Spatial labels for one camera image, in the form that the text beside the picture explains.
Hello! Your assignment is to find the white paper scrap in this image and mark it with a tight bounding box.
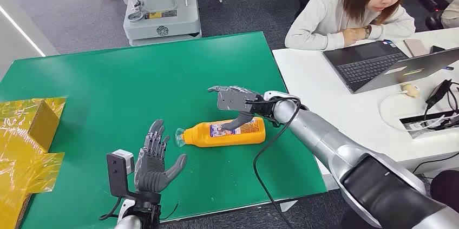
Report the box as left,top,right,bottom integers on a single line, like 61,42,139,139
279,199,299,213

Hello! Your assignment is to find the desk socket tray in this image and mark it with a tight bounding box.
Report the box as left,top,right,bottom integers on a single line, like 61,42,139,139
399,110,459,140

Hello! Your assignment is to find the person at desk edge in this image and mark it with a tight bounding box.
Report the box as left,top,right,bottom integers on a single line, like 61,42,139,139
441,0,459,29

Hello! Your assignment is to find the small beige charger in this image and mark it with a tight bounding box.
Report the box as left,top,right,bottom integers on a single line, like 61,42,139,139
401,83,421,98

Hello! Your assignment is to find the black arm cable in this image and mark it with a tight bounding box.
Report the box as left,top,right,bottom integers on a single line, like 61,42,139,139
99,196,179,221
252,97,302,229

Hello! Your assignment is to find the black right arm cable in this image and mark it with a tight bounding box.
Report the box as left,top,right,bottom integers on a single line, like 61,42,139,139
252,97,302,229

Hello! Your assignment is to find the dark grey open laptop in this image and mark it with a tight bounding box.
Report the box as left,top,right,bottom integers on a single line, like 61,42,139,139
323,40,459,95

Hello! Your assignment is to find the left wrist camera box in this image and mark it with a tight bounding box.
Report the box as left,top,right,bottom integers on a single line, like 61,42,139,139
106,149,135,198

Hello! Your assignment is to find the green table mat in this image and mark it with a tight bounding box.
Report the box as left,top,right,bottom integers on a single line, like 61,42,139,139
0,31,327,229

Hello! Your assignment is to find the orange detergent bottle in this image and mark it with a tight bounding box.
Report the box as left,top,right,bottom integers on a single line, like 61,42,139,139
175,116,267,148

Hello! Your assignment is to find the person's hand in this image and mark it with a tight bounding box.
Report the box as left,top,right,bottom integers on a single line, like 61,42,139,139
342,27,367,47

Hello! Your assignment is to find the beige notebook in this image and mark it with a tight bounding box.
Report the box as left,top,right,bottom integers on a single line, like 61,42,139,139
403,38,430,58

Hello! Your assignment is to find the white desk cable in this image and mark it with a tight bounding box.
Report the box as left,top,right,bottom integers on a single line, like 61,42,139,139
378,90,449,132

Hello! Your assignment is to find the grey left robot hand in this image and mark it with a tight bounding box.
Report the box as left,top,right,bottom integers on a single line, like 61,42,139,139
133,119,188,194

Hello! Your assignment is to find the black rounded object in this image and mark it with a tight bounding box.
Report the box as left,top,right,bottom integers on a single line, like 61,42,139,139
429,169,459,214

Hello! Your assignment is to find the black hanging desk cable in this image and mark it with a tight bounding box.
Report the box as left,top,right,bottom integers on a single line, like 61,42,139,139
412,152,459,175

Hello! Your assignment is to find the black power adapter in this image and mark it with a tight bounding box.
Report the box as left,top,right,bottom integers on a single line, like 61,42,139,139
425,78,453,110

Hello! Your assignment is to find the yellow-taped cardboard box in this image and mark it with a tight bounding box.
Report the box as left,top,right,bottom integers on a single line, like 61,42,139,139
0,97,68,229

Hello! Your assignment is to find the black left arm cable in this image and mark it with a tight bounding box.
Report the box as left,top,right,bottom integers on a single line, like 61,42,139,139
99,196,179,221

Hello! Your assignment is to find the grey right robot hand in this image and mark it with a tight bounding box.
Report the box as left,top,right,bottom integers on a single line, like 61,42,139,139
208,86,277,132

